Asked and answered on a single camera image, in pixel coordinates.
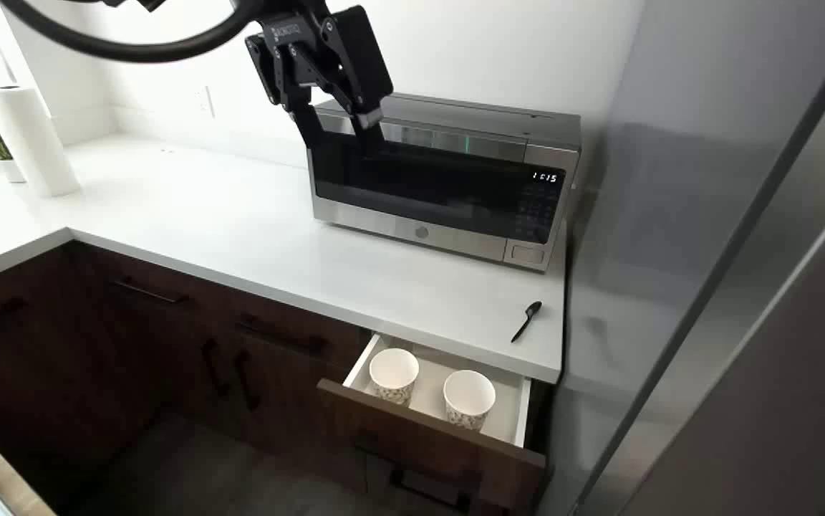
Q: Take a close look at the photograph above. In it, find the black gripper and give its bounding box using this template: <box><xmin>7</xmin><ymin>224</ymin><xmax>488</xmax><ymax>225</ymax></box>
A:
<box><xmin>276</xmin><ymin>0</ymin><xmax>396</xmax><ymax>152</ymax></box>

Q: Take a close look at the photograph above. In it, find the patterned paper cup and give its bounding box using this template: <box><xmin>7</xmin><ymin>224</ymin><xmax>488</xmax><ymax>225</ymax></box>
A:
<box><xmin>366</xmin><ymin>346</ymin><xmax>424</xmax><ymax>406</ymax></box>
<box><xmin>441</xmin><ymin>366</ymin><xmax>499</xmax><ymax>432</ymax></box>

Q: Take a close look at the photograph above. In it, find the wood-front drawer white inside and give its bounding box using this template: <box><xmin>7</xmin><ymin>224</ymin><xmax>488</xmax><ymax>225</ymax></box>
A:
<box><xmin>316</xmin><ymin>328</ymin><xmax>550</xmax><ymax>516</ymax></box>

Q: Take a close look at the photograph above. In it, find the stainless steel microwave oven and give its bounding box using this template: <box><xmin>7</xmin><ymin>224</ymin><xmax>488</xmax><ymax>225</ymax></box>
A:
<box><xmin>308</xmin><ymin>92</ymin><xmax>585</xmax><ymax>274</ymax></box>

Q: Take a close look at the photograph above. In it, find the black pen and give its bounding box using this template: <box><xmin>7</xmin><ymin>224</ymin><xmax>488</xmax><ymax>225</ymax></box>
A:
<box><xmin>508</xmin><ymin>298</ymin><xmax>544</xmax><ymax>346</ymax></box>

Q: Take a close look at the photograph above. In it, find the white paper towel roll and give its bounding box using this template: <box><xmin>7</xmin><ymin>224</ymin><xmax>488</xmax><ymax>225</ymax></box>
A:
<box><xmin>0</xmin><ymin>79</ymin><xmax>83</xmax><ymax>199</ymax></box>

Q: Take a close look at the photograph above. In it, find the white plant pot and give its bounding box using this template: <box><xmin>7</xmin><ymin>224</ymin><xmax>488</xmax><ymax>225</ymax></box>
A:
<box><xmin>0</xmin><ymin>154</ymin><xmax>28</xmax><ymax>187</ymax></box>

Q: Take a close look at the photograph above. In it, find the dark wood base cabinet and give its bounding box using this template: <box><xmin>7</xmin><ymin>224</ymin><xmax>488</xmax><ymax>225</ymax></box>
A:
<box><xmin>0</xmin><ymin>237</ymin><xmax>568</xmax><ymax>516</ymax></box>

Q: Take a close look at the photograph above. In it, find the grey stainless refrigerator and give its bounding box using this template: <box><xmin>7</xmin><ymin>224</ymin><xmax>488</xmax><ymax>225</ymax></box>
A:
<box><xmin>537</xmin><ymin>0</ymin><xmax>825</xmax><ymax>516</ymax></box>

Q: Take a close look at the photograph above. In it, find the wooden robot cart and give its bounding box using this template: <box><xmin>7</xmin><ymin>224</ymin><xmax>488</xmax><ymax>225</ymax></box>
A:
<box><xmin>0</xmin><ymin>426</ymin><xmax>57</xmax><ymax>516</ymax></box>

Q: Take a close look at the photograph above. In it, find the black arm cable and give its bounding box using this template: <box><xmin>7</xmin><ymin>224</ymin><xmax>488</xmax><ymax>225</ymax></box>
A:
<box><xmin>0</xmin><ymin>0</ymin><xmax>276</xmax><ymax>66</ymax></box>

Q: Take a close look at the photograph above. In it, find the black cabinet handle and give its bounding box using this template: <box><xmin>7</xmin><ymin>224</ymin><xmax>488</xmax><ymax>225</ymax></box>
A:
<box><xmin>233</xmin><ymin>348</ymin><xmax>263</xmax><ymax>416</ymax></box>
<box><xmin>108</xmin><ymin>274</ymin><xmax>192</xmax><ymax>308</ymax></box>
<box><xmin>202</xmin><ymin>336</ymin><xmax>233</xmax><ymax>402</ymax></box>

